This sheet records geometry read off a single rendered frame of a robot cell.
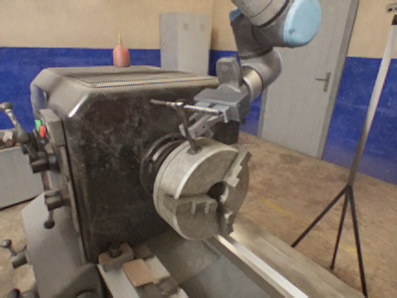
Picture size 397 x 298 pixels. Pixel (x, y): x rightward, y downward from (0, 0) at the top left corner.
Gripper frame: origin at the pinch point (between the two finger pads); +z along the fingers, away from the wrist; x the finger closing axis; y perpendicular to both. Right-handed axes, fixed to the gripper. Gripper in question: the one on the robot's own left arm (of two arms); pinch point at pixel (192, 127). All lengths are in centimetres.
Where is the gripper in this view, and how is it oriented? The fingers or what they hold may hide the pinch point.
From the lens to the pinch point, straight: 56.6
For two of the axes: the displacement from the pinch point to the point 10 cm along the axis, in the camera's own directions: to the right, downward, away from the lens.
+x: -7.2, -2.4, 6.5
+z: -6.4, 5.8, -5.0
